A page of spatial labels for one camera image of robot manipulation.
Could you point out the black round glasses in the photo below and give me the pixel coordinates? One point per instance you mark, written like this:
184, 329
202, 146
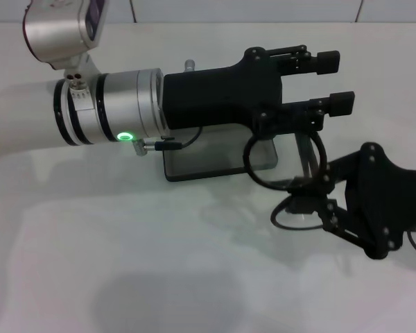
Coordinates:
281, 163

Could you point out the black glasses case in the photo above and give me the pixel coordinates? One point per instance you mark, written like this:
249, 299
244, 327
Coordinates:
211, 163

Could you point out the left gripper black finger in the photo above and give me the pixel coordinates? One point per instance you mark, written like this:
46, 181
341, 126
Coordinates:
341, 103
327, 62

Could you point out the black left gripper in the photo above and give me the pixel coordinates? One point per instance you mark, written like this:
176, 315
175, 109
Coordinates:
215, 97

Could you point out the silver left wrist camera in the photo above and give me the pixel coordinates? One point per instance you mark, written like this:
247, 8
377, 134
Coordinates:
55, 38

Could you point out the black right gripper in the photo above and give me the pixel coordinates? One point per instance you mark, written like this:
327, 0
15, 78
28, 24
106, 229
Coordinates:
385, 201

